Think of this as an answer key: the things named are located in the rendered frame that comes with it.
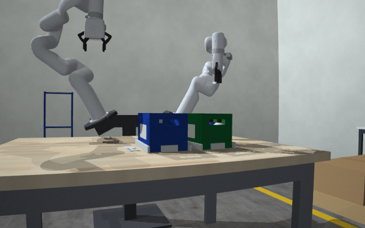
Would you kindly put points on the white paper pick list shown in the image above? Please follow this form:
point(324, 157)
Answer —
point(131, 148)

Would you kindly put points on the green bottle crate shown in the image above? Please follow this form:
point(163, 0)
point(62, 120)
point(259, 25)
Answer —
point(199, 130)

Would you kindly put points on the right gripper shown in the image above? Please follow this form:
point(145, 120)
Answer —
point(94, 30)

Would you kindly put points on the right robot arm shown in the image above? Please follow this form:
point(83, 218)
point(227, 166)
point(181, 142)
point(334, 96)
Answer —
point(79, 74)

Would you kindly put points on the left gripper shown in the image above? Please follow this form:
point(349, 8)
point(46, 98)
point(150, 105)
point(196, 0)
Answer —
point(218, 66)

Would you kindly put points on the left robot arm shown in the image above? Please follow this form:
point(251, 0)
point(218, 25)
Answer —
point(205, 83)

